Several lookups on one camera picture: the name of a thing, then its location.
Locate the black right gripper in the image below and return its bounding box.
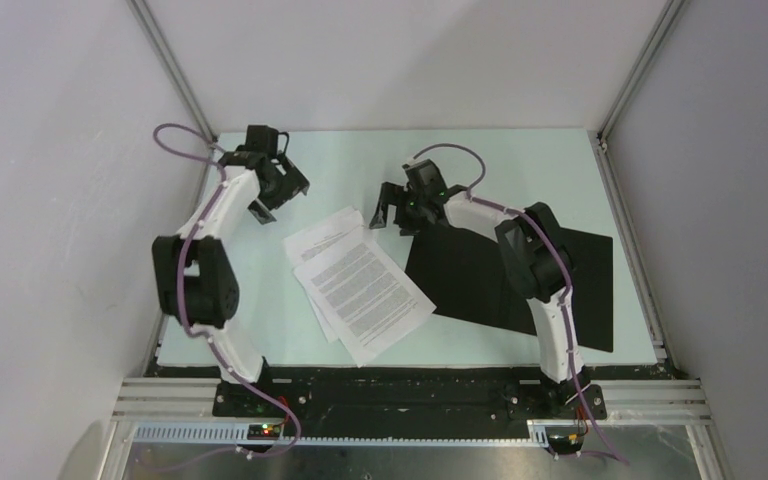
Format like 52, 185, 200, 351
369, 182, 429, 237

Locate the red and black folder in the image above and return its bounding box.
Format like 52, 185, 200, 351
405, 226, 614, 353

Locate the large printed paper sheet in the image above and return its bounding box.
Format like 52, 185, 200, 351
293, 229, 436, 367

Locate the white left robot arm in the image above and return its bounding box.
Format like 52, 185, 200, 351
151, 125, 310, 417

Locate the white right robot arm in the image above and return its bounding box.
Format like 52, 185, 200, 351
369, 159, 584, 418

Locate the left controller board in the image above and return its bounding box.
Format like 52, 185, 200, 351
246, 423, 283, 441

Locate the controller board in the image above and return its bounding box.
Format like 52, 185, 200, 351
246, 423, 283, 441
546, 433, 583, 457

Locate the right controller board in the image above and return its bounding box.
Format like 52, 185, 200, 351
546, 433, 583, 457

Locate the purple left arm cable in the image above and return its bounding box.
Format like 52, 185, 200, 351
153, 123, 303, 462

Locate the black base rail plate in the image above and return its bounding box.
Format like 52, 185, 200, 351
212, 367, 582, 439

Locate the left aluminium frame post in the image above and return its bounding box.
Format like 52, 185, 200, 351
126, 0, 217, 140

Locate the aluminium frame post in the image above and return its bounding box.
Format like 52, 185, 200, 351
596, 0, 691, 152
126, 0, 217, 140

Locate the grey slotted cable duct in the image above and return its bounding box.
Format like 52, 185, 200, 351
133, 422, 548, 448

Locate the right aluminium frame post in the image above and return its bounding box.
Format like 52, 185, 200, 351
596, 0, 691, 152

